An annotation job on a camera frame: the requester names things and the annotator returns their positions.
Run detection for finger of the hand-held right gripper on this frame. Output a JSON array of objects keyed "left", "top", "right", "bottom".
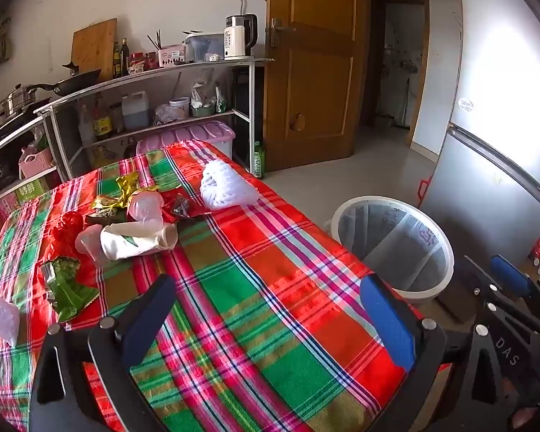
[
  {"left": 492, "top": 255, "right": 540, "bottom": 325},
  {"left": 463, "top": 256, "right": 540, "bottom": 334}
]

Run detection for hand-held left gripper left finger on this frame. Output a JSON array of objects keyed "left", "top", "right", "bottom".
[{"left": 27, "top": 274, "right": 177, "bottom": 432}]

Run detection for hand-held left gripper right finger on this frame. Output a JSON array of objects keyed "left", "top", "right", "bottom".
[{"left": 360, "top": 274, "right": 448, "bottom": 432}]

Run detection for white paper cup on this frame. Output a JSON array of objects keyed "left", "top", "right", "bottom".
[{"left": 100, "top": 221, "right": 179, "bottom": 262}]

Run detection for white trash bin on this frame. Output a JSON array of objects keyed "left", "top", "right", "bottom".
[{"left": 330, "top": 195, "right": 455, "bottom": 304}]

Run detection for gold printed snack packet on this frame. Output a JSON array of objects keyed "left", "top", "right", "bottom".
[{"left": 91, "top": 194, "right": 122, "bottom": 212}]

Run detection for white foam net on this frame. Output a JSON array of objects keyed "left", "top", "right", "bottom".
[
  {"left": 200, "top": 159, "right": 259, "bottom": 210},
  {"left": 0, "top": 292, "right": 21, "bottom": 345}
]

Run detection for green foil wrapper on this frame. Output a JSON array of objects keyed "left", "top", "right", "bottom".
[{"left": 38, "top": 256, "right": 100, "bottom": 322}]

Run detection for clear plastic cup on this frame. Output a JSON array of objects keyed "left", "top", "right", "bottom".
[
  {"left": 75, "top": 224, "right": 106, "bottom": 264},
  {"left": 128, "top": 190, "right": 165, "bottom": 235}
]

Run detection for plaid tablecloth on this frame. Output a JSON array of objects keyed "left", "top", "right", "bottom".
[{"left": 0, "top": 139, "right": 426, "bottom": 432}]

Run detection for red snack packet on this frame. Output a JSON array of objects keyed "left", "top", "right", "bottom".
[{"left": 162, "top": 191, "right": 194, "bottom": 223}]

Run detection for red shiny wrapper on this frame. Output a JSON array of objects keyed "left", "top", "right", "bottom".
[{"left": 49, "top": 211, "right": 85, "bottom": 257}]

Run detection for twisted gold foil wrapper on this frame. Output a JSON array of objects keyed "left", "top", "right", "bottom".
[{"left": 117, "top": 172, "right": 141, "bottom": 208}]

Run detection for silver refrigerator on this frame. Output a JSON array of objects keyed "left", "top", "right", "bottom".
[{"left": 425, "top": 0, "right": 540, "bottom": 271}]

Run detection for yellow cooking oil bottle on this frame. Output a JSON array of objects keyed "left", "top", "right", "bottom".
[{"left": 90, "top": 144, "right": 118, "bottom": 167}]

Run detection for green carton box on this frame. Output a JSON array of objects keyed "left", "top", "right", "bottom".
[{"left": 14, "top": 175, "right": 50, "bottom": 205}]

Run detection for pink yellow carton box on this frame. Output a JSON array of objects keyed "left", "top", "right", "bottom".
[{"left": 0, "top": 194, "right": 19, "bottom": 222}]

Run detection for pink lidded storage box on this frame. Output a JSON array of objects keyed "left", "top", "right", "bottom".
[{"left": 136, "top": 121, "right": 236, "bottom": 163}]

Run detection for green plastic bottle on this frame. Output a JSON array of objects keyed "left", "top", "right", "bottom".
[{"left": 253, "top": 141, "right": 266, "bottom": 178}]

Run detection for pink plastic basket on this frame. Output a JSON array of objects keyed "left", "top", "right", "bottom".
[{"left": 19, "top": 146, "right": 55, "bottom": 178}]

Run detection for yellow label sauce bottle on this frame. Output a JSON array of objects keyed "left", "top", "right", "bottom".
[{"left": 92, "top": 99, "right": 113, "bottom": 140}]

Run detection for clear plastic bottle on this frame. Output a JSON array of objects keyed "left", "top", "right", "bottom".
[{"left": 78, "top": 105, "right": 95, "bottom": 145}]

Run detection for crumpled plastic bag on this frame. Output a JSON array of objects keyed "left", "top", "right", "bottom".
[{"left": 153, "top": 103, "right": 176, "bottom": 125}]

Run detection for white jerrycan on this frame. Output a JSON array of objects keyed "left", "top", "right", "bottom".
[{"left": 121, "top": 91, "right": 149, "bottom": 130}]

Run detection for white lidded tub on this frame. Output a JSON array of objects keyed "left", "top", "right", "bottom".
[{"left": 168, "top": 98, "right": 190, "bottom": 120}]

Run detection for small metal kitchen shelf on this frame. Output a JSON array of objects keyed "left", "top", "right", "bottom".
[{"left": 0, "top": 114, "right": 68, "bottom": 203}]

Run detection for white food bag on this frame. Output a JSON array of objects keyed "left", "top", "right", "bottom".
[{"left": 190, "top": 81, "right": 216, "bottom": 108}]

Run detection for black induction cooker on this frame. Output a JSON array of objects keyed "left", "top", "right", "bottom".
[{"left": 0, "top": 116, "right": 42, "bottom": 141}]

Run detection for black wok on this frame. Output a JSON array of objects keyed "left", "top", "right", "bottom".
[{"left": 24, "top": 62, "right": 102, "bottom": 97}]

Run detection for large metal kitchen shelf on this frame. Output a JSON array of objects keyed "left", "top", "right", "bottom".
[{"left": 35, "top": 56, "right": 275, "bottom": 181}]

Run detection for wooden door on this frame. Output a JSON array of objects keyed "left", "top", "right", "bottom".
[{"left": 263, "top": 0, "right": 370, "bottom": 172}]

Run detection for steel steamer pot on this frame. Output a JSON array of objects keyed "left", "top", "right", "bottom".
[{"left": 0, "top": 83, "right": 39, "bottom": 122}]

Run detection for pink utensil holder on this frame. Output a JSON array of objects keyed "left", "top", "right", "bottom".
[{"left": 158, "top": 44, "right": 186, "bottom": 68}]

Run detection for clear plastic storage container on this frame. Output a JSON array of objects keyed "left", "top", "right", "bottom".
[{"left": 183, "top": 31, "right": 226, "bottom": 63}]

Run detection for wooden cutting board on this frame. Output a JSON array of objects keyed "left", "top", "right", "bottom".
[{"left": 71, "top": 18, "right": 118, "bottom": 75}]

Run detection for white electric kettle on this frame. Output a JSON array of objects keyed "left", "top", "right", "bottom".
[{"left": 224, "top": 13, "right": 258, "bottom": 60}]

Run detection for hanging cloth bag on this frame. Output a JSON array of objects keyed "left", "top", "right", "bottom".
[{"left": 0, "top": 18, "right": 14, "bottom": 68}]

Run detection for metal door handle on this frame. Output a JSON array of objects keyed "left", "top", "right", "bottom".
[{"left": 270, "top": 18, "right": 297, "bottom": 46}]

